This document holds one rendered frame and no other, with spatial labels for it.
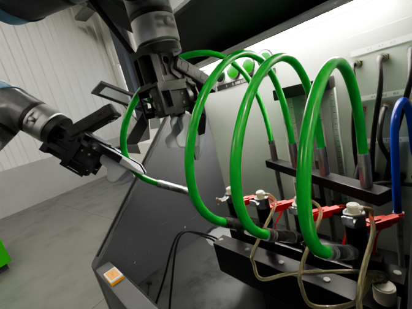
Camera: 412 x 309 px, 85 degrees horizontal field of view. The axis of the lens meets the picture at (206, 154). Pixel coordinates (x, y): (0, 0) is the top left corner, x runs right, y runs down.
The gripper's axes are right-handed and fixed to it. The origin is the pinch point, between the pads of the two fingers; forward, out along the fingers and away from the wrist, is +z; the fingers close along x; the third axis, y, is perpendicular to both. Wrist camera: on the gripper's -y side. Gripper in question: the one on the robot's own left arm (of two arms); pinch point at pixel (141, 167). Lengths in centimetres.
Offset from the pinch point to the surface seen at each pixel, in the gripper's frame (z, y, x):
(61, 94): -378, 10, -579
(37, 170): -300, 198, -536
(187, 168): 8.7, -5.6, 18.7
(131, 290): 12.1, 24.2, -0.4
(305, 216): 20.7, -7.6, 30.0
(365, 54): 29, -45, 7
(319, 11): 16, -49, 5
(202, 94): 5.0, -16.4, 17.4
